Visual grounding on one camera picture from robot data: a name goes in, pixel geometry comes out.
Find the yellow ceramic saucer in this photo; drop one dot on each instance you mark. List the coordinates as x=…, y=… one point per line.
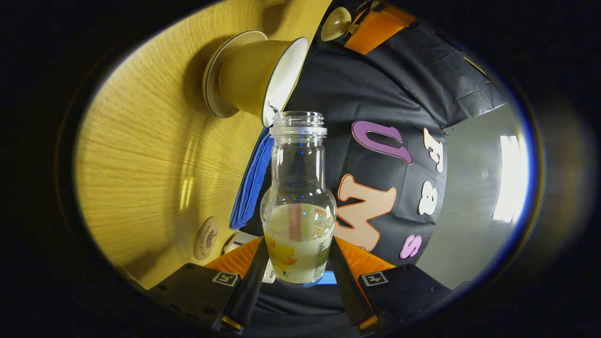
x=217, y=105

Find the yellow ceramic teacup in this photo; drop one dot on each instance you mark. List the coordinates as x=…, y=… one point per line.
x=253, y=70

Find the folded blue towel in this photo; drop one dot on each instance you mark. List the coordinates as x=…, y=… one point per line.
x=251, y=188

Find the round wooden coaster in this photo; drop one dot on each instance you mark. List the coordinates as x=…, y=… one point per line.
x=205, y=239

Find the ceiling light panel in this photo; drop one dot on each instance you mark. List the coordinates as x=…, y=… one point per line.
x=508, y=178

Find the clear glass water bottle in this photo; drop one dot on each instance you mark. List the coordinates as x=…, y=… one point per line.
x=299, y=253

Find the yellow teacup lid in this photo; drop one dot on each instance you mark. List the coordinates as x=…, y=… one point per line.
x=335, y=26

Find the white toaster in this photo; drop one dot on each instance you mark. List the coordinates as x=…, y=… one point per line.
x=237, y=240

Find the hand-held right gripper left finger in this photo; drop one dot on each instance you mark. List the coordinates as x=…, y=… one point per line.
x=246, y=295

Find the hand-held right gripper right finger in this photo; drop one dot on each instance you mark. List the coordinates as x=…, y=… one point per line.
x=350, y=295

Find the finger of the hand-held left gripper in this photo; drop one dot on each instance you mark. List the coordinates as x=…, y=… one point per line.
x=375, y=30

